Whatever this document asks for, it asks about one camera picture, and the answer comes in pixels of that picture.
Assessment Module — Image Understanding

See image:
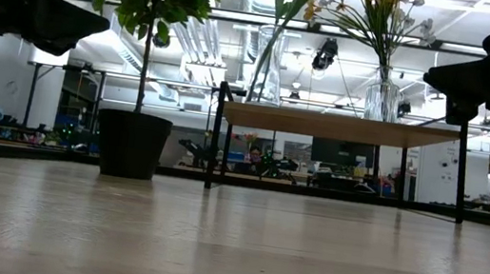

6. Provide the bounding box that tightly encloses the black monitor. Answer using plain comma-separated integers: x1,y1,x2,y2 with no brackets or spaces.
309,136,377,171

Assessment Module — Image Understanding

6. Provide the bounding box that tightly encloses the black aluminium table frame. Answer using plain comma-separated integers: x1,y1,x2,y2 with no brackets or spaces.
0,139,490,234

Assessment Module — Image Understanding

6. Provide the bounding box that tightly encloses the wooden shelf with black frame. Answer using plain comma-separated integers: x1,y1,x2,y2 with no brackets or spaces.
203,79,479,225

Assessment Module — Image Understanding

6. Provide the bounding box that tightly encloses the black background workstation frame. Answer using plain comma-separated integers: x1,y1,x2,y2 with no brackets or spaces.
15,58,109,157

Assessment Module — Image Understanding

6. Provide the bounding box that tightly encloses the ribbed glass vase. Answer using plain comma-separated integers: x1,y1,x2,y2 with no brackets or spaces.
361,62,405,125

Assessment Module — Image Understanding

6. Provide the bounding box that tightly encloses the yellow artificial flower spray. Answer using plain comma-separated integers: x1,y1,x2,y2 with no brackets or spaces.
296,0,407,82

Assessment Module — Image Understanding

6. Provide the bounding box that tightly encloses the person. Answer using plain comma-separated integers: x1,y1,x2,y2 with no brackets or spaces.
244,145,266,178

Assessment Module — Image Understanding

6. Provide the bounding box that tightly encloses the orange flower bouquet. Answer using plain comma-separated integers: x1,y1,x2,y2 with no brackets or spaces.
242,130,260,152

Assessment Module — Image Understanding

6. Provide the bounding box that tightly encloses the green plant in black pot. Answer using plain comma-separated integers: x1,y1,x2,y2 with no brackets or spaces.
37,0,235,190

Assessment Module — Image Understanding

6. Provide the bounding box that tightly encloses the smooth clear glass vase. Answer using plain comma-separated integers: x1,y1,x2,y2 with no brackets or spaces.
245,22,292,108

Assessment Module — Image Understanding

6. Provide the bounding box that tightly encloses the white artificial flower spray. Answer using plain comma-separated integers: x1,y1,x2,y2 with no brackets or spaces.
314,0,443,87

